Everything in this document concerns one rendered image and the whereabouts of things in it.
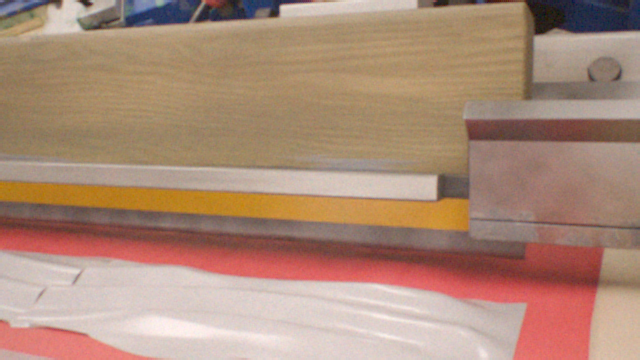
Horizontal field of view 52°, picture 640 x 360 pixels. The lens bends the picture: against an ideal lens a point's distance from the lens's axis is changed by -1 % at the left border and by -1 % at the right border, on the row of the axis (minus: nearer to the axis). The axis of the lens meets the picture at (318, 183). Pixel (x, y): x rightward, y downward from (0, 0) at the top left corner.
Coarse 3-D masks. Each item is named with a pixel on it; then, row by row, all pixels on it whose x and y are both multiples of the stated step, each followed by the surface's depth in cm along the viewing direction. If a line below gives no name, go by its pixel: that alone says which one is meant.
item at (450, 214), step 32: (0, 192) 37; (32, 192) 36; (64, 192) 35; (96, 192) 34; (128, 192) 33; (160, 192) 33; (192, 192) 32; (384, 224) 28; (416, 224) 28; (448, 224) 27
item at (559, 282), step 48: (192, 240) 34; (240, 240) 34; (432, 288) 26; (480, 288) 26; (528, 288) 26; (576, 288) 25; (0, 336) 24; (48, 336) 24; (528, 336) 22; (576, 336) 22
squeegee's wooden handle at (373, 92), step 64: (0, 64) 35; (64, 64) 33; (128, 64) 32; (192, 64) 30; (256, 64) 29; (320, 64) 28; (384, 64) 27; (448, 64) 26; (512, 64) 25; (0, 128) 35; (64, 128) 33; (128, 128) 32; (192, 128) 30; (256, 128) 29; (320, 128) 28; (384, 128) 27; (448, 128) 26; (448, 192) 26
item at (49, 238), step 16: (0, 224) 39; (16, 224) 39; (32, 224) 39; (48, 224) 39; (64, 224) 39; (0, 240) 36; (16, 240) 36; (32, 240) 36; (48, 240) 36; (64, 240) 35; (80, 240) 35; (96, 240) 35; (112, 240) 35; (128, 240) 35; (144, 240) 35; (160, 240) 34; (80, 256) 33; (96, 256) 33; (112, 256) 32; (128, 256) 32; (80, 272) 30; (0, 320) 26
